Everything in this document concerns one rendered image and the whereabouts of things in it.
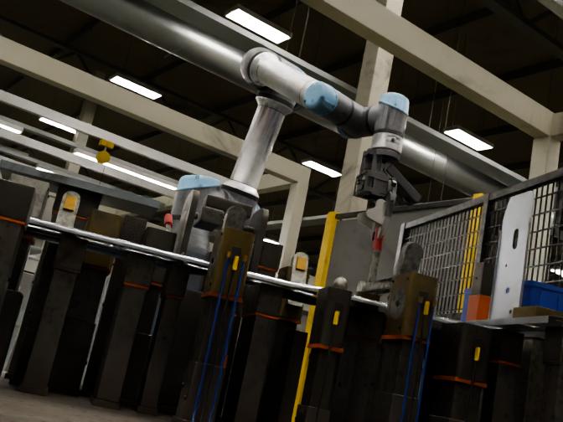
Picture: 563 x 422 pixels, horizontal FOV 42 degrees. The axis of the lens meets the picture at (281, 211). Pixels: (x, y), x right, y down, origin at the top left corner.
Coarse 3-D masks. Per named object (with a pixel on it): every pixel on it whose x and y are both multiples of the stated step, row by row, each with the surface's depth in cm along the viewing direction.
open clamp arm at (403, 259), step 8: (408, 248) 143; (416, 248) 143; (400, 256) 144; (408, 256) 143; (416, 256) 143; (400, 264) 143; (408, 264) 143; (416, 264) 143; (400, 272) 142; (408, 272) 143; (416, 272) 143
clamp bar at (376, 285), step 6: (372, 282) 169; (378, 282) 166; (384, 282) 162; (390, 282) 159; (366, 288) 171; (372, 288) 168; (378, 288) 165; (384, 288) 162; (390, 288) 165; (378, 294) 171
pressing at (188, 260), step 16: (32, 224) 139; (48, 224) 132; (48, 240) 150; (96, 240) 142; (112, 240) 135; (112, 256) 153; (160, 256) 145; (176, 256) 138; (192, 272) 155; (288, 288) 154; (304, 288) 143; (352, 304) 158; (368, 304) 153; (384, 304) 146; (432, 320) 157; (448, 320) 150
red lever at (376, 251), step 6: (378, 228) 177; (384, 234) 176; (378, 240) 175; (378, 246) 175; (378, 252) 175; (372, 258) 175; (378, 258) 175; (372, 264) 174; (378, 264) 175; (372, 270) 174; (372, 276) 174
